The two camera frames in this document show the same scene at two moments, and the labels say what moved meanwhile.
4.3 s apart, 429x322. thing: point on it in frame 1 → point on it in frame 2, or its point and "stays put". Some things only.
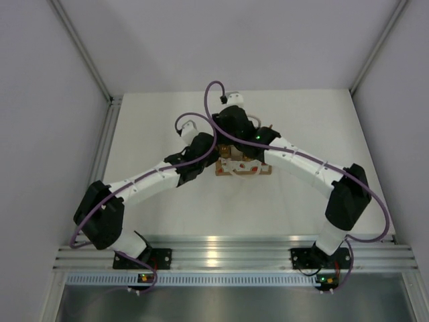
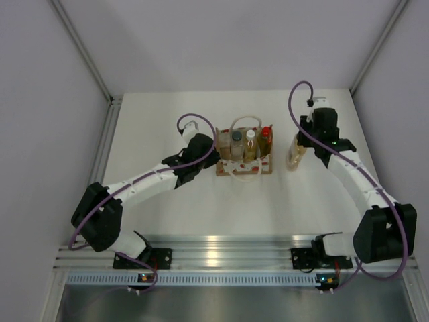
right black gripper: [222, 139] → [304, 123]
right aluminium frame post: [394, 19] stays put
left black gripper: [214, 156] stays put
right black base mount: [315, 258] stays put
